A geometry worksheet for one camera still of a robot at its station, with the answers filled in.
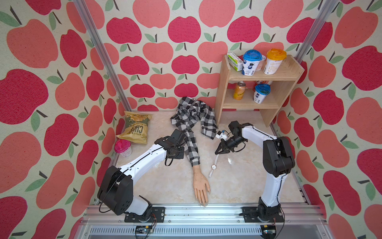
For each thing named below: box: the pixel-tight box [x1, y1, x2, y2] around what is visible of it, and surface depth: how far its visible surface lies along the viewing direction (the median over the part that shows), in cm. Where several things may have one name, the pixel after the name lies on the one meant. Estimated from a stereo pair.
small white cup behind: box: [256, 54, 267, 71], surface depth 83 cm
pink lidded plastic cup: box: [114, 138, 133, 158], surface depth 90 cm
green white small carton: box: [226, 52, 244, 72], surface depth 85 cm
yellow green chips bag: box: [116, 110, 153, 145], surface depth 104 cm
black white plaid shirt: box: [170, 97, 219, 167], surface depth 113 cm
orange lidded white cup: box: [263, 48, 287, 76], surface depth 77 cm
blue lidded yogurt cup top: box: [241, 49, 264, 77], surface depth 76 cm
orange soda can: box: [233, 81, 246, 101], surface depth 95 cm
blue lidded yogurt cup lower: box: [253, 83, 272, 105], surface depth 94 cm
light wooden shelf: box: [214, 54, 305, 127], surface depth 88 cm
